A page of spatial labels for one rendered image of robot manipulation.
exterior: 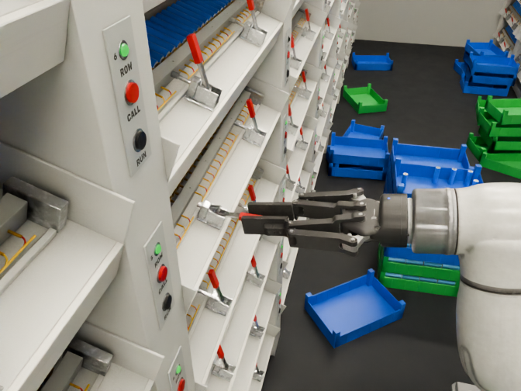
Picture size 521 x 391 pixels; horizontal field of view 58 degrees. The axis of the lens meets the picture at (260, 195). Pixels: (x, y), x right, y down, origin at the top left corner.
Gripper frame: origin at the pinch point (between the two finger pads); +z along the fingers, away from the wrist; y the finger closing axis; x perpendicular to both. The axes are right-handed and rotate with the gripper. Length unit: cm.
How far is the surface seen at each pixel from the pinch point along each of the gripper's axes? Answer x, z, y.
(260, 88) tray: 4.2, 10.7, 42.4
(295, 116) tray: -20, 12, 80
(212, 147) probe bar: 4.3, 12.9, 14.8
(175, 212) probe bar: 4.0, 12.4, -4.2
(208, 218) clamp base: 0.5, 9.2, -0.9
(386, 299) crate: -95, -15, 76
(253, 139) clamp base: 0.1, 8.8, 25.7
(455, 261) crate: -83, -39, 85
